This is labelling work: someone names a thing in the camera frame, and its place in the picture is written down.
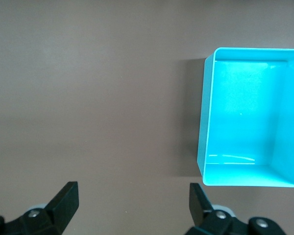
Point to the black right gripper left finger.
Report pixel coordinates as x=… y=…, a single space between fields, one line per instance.
x=61 y=210

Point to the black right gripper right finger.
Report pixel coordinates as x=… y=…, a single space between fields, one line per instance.
x=199 y=210

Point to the teal plastic bin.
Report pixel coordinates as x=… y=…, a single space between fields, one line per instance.
x=247 y=117

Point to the brown table cover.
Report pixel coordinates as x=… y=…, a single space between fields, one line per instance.
x=88 y=98

